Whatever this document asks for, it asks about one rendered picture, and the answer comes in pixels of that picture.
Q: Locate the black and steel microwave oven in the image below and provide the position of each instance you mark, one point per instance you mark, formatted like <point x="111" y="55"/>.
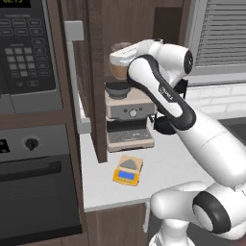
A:
<point x="27" y="54"/>

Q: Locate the yellow digital scale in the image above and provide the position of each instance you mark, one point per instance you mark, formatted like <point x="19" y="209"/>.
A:
<point x="128" y="174"/>

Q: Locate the beige espresso coffee machine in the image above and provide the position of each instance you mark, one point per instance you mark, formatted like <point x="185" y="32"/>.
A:
<point x="128" y="112"/>

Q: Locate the window with grey blinds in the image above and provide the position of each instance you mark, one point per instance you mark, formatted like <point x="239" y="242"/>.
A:
<point x="221" y="35"/>

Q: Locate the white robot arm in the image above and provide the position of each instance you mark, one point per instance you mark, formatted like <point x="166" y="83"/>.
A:
<point x="205" y="144"/>

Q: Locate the black oven knob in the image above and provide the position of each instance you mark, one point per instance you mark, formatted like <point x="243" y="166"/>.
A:
<point x="31" y="143"/>

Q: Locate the brown base cabinet door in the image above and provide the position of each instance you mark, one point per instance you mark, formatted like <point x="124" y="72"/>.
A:
<point x="117" y="226"/>

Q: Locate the brown wall cabinet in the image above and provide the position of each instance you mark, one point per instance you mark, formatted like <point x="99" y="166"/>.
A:
<point x="131" y="22"/>

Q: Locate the steel built-in oven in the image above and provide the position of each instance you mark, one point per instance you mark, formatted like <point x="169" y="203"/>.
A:
<point x="35" y="179"/>

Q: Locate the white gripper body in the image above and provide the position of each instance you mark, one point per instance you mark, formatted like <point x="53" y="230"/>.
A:
<point x="123" y="55"/>

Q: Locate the dark sink basin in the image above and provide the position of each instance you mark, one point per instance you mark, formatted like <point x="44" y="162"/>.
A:
<point x="236" y="129"/>

